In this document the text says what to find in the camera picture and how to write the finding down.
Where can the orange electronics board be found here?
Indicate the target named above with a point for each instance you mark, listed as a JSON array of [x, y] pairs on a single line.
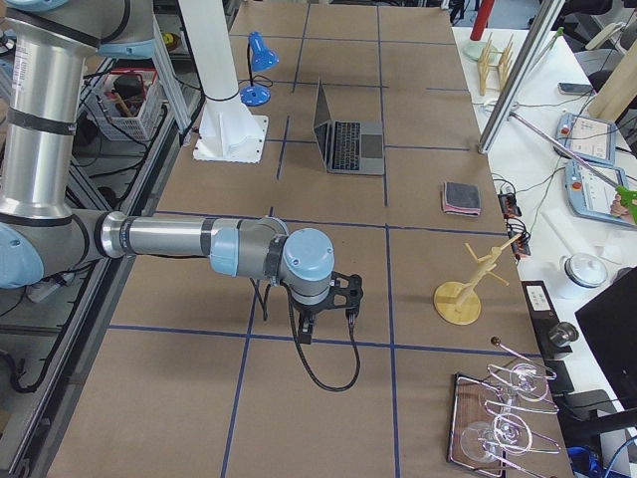
[[509, 205]]

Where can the white enamel pot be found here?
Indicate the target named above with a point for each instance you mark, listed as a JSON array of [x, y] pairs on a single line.
[[578, 273]]

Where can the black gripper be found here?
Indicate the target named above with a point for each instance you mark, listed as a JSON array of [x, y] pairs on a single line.
[[308, 313]]

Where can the glass holder tray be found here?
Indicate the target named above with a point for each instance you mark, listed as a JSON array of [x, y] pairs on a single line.
[[480, 399]]

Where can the robot teach pendant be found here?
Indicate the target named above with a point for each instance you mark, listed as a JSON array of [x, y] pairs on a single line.
[[588, 196], [594, 140]]

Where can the white plastic basket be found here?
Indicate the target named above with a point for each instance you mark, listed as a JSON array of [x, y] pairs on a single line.
[[127, 104]]

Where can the wooden dish rack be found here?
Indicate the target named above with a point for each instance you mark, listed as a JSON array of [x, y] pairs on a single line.
[[493, 60]]

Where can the blue desk lamp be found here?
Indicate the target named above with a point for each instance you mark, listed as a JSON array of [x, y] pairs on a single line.
[[260, 59]]

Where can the red cylinder on plate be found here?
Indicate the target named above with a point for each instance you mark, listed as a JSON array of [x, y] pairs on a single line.
[[474, 47]]

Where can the grey pink folded cloth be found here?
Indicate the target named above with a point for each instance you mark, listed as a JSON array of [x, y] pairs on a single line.
[[461, 199]]

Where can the black smartphone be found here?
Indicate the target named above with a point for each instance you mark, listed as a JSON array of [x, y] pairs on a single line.
[[573, 89]]

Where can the wooden mug tree stand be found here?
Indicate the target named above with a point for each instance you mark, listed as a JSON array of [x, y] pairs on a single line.
[[457, 303]]

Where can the white camera pillar base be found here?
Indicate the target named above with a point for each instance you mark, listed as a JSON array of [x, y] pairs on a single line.
[[228, 131]]

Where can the black monitor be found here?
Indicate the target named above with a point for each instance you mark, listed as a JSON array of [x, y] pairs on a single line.
[[608, 324]]

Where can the clear wine glass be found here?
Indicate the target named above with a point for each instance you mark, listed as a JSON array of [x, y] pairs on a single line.
[[523, 380], [486, 442]]

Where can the silver grey laptop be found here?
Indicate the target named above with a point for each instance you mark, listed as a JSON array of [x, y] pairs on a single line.
[[347, 146]]

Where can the aluminium frame post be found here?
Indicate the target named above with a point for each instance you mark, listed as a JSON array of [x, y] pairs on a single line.
[[539, 29]]

